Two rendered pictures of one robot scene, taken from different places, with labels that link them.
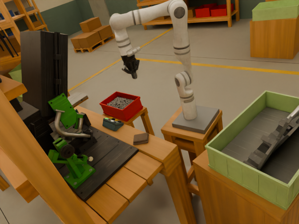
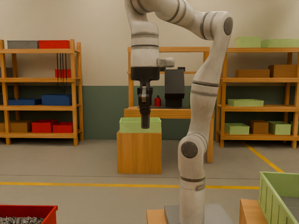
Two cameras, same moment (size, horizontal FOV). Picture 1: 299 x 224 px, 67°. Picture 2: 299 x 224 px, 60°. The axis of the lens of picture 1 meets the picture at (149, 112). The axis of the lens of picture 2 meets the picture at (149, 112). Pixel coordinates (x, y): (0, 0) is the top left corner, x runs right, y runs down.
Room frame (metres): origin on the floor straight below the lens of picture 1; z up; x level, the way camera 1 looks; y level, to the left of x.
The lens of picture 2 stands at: (0.80, 0.53, 1.41)
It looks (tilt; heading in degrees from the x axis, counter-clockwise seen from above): 7 degrees down; 311
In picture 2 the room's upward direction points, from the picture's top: straight up
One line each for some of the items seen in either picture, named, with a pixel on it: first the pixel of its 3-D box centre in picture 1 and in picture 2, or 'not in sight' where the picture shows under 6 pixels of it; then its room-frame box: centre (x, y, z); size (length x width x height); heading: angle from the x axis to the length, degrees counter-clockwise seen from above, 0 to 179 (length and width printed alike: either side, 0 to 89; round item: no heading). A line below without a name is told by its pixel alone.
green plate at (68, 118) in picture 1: (62, 110); not in sight; (1.37, 0.54, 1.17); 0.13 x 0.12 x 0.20; 38
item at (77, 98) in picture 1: (60, 108); not in sight; (1.51, 0.61, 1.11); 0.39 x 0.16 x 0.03; 128
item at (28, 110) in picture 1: (32, 131); not in sight; (1.39, 0.81, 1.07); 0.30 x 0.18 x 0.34; 38
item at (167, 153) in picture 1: (100, 127); not in sight; (1.56, 0.42, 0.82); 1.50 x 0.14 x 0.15; 38
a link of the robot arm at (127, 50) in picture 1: (127, 47); (152, 55); (1.23, 0.01, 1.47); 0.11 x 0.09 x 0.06; 38
